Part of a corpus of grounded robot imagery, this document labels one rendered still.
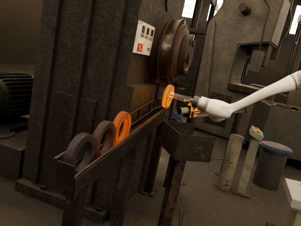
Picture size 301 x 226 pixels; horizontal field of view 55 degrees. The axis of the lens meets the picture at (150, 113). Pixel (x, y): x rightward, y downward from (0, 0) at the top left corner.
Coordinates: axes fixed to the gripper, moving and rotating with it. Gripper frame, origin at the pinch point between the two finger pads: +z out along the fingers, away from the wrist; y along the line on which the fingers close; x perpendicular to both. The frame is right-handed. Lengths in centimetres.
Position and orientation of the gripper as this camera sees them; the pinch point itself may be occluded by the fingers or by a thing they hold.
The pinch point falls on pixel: (169, 93)
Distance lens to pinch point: 190.8
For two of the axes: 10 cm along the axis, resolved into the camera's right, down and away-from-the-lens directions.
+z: -9.2, -2.9, 2.6
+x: 2.4, -9.5, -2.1
